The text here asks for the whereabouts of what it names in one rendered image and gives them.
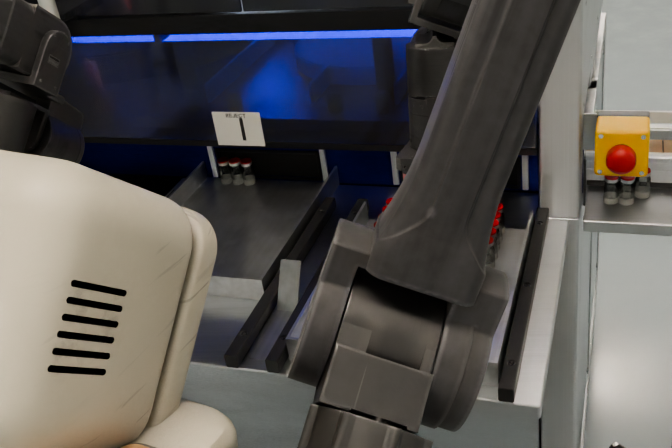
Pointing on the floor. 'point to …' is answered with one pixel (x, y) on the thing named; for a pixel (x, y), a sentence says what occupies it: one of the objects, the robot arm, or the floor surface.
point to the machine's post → (568, 400)
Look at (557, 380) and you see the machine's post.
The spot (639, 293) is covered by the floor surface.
